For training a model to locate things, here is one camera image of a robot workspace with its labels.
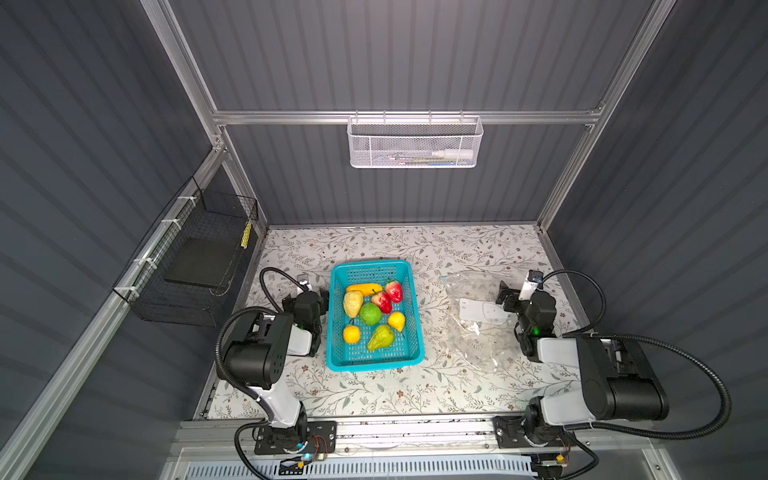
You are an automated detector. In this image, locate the yellow lemon toy right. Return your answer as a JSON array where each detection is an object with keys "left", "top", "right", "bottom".
[{"left": 387, "top": 311, "right": 406, "bottom": 333}]

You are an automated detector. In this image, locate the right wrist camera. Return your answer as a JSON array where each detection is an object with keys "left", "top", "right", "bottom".
[{"left": 518, "top": 270, "right": 544, "bottom": 301}]

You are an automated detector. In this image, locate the orange yellow round fruit toy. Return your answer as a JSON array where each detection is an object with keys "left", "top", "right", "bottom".
[{"left": 343, "top": 325, "right": 362, "bottom": 345}]

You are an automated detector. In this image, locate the green apple toy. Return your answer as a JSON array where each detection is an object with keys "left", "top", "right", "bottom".
[{"left": 359, "top": 302, "right": 383, "bottom": 326}]

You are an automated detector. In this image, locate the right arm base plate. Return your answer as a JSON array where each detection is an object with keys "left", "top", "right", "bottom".
[{"left": 492, "top": 415, "right": 572, "bottom": 449}]

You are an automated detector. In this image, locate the white perforated vent strip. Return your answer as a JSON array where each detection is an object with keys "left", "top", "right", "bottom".
[{"left": 183, "top": 455, "right": 536, "bottom": 480}]

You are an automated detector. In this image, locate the red strawberry toy upper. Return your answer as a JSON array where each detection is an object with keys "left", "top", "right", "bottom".
[{"left": 384, "top": 280, "right": 404, "bottom": 303}]

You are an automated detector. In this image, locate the green pear toy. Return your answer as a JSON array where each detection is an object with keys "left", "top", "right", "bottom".
[{"left": 367, "top": 325, "right": 396, "bottom": 352}]

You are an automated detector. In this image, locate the left black corrugated cable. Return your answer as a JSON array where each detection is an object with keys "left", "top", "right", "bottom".
[{"left": 214, "top": 266, "right": 311, "bottom": 397}]

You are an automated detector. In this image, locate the black foam pad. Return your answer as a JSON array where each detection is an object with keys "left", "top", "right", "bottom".
[{"left": 164, "top": 238, "right": 236, "bottom": 288}]

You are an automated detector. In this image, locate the yellow black marker pen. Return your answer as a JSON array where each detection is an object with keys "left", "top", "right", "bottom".
[{"left": 240, "top": 221, "right": 252, "bottom": 249}]

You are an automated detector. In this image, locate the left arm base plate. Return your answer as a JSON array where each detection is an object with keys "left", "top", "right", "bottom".
[{"left": 253, "top": 421, "right": 338, "bottom": 455}]

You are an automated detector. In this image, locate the black corrugated cable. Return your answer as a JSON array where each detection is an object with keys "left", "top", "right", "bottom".
[
  {"left": 214, "top": 266, "right": 311, "bottom": 397},
  {"left": 539, "top": 269, "right": 733, "bottom": 442}
]

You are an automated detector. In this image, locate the white wire mesh basket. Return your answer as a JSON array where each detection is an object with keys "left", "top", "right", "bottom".
[{"left": 346, "top": 114, "right": 484, "bottom": 169}]

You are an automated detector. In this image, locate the clear zip top bag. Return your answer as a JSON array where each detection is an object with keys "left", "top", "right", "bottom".
[{"left": 442, "top": 271, "right": 527, "bottom": 371}]

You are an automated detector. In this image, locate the red strawberry toy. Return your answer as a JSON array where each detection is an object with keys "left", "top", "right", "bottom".
[
  {"left": 371, "top": 291, "right": 393, "bottom": 314},
  {"left": 384, "top": 280, "right": 404, "bottom": 303}
]

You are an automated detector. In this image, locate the aluminium mounting rail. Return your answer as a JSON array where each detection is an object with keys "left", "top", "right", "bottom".
[{"left": 169, "top": 412, "right": 652, "bottom": 460}]

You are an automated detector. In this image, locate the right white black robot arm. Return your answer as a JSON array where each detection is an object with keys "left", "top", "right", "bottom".
[{"left": 495, "top": 281, "right": 669, "bottom": 447}]

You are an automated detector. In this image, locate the black wire basket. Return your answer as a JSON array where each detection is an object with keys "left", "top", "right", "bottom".
[{"left": 113, "top": 182, "right": 259, "bottom": 327}]

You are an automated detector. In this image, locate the teal plastic basket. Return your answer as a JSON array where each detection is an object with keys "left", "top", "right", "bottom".
[{"left": 326, "top": 259, "right": 426, "bottom": 373}]

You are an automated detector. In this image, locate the orange mango toy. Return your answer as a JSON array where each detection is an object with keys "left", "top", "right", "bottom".
[{"left": 346, "top": 283, "right": 383, "bottom": 297}]

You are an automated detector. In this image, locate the red strawberry toy lower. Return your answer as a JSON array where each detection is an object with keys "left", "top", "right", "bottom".
[{"left": 371, "top": 291, "right": 393, "bottom": 314}]

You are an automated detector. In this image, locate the right black corrugated cable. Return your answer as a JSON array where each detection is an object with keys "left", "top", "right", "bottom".
[{"left": 539, "top": 269, "right": 733, "bottom": 442}]

